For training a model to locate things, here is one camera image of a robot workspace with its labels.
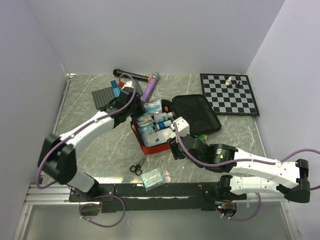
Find blue white bandage roll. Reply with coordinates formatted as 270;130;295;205
154;120;172;131

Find white chess piece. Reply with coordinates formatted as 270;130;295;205
225;76;232;86

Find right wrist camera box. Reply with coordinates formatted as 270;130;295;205
170;116;190;137

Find blue toy bricks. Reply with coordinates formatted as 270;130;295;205
110;80;121;97

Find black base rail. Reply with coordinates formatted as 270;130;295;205
68;182;247;213

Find bag of alcohol wipes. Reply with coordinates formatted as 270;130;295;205
143;99;162;114

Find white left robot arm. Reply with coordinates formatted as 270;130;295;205
36;87;145;201

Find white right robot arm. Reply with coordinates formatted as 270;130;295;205
167;135;311;203

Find plaster box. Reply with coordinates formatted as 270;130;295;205
135;115;155;128

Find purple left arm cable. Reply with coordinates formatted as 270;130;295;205
36;73;137;228

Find blue cotton swab pouch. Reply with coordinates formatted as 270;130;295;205
138;125;160;147

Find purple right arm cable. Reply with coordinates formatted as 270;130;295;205
173;123;320;222

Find black microphone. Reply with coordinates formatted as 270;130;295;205
112;69;149;82

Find purple glitter toy microphone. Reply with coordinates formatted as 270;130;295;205
140;72;160;103

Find white plastic medicine bottle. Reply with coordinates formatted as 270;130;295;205
153;112;173;123

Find black white chessboard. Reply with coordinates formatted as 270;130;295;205
199;73;260;117

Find toy brick car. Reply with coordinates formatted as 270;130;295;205
197;134;208;142

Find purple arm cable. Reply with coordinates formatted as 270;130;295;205
36;73;137;228
173;123;320;222

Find grey brick baseplate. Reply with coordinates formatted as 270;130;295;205
91;80;143;112

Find red medicine kit case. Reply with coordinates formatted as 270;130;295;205
130;94;222;155

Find black handled scissors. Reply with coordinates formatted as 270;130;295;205
129;154;147;176

